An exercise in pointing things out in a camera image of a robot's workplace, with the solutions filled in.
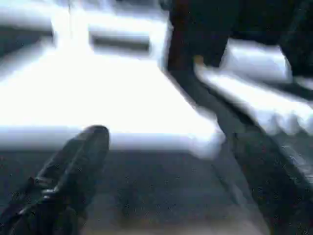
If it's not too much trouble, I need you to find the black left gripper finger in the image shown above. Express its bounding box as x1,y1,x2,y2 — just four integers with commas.
0,124,111,235

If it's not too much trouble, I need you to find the white plastic table top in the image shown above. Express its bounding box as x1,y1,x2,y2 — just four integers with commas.
0,48,227,160

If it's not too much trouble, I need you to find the white glass-door cabinet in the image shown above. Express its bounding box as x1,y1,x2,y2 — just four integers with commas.
0,0,172,59

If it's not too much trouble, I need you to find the black box with gold label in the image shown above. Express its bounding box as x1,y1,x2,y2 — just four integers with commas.
168,0,235,71

